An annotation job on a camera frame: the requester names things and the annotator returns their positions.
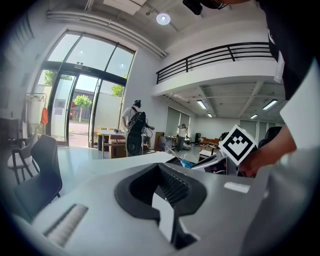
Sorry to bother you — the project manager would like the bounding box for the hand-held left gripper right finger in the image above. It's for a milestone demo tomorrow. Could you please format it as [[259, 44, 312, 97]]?
[[158, 162, 208, 251]]

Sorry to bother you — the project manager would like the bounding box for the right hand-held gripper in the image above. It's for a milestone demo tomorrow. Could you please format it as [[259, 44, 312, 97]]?
[[191, 123, 259, 176]]

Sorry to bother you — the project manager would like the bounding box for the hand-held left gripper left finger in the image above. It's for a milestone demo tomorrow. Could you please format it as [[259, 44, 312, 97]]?
[[114, 162, 161, 221]]

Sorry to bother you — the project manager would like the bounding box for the person's right forearm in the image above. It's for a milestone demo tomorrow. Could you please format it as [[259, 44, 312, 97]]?
[[238, 124, 298, 179]]

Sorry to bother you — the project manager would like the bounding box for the white coffee table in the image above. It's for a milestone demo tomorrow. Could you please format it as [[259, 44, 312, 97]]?
[[198, 149, 216, 163]]

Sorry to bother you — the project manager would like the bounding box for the orange sofa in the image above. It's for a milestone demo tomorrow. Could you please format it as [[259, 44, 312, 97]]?
[[199, 136, 221, 149]]

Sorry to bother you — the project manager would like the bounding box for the white work table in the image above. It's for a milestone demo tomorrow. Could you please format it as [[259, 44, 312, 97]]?
[[97, 129, 149, 159]]

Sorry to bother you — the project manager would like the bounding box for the dark grey chair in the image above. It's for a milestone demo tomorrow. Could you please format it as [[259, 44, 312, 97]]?
[[13, 134, 64, 219]]

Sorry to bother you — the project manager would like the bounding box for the black balcony railing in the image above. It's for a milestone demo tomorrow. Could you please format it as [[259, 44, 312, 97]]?
[[155, 41, 275, 85]]

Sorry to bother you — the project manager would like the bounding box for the green tree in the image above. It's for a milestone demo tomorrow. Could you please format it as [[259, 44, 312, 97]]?
[[110, 72, 128, 98], [73, 94, 93, 123]]

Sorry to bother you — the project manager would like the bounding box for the orange vest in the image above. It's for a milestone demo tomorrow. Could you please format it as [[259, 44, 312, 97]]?
[[40, 106, 49, 126]]

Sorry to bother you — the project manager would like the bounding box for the white hanging badge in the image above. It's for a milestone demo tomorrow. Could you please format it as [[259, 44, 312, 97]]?
[[273, 50, 286, 84]]

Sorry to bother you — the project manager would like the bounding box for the coat rack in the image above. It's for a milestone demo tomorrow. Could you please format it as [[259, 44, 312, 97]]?
[[22, 91, 49, 137]]

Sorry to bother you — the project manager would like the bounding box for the round ceiling lamp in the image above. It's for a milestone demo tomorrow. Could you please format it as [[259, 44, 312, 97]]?
[[155, 12, 172, 26]]

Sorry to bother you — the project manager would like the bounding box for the person's black shirt torso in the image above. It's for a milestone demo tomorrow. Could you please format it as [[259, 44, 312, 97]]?
[[254, 0, 320, 101]]

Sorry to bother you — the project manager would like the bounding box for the white chair black frame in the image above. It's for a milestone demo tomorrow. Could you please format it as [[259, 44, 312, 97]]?
[[6, 126, 41, 186]]

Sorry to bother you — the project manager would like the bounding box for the glass entrance door frame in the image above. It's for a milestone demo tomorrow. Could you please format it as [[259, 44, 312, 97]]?
[[31, 29, 136, 149]]

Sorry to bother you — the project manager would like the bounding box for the black head camera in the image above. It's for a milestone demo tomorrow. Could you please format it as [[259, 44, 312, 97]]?
[[182, 0, 204, 16]]

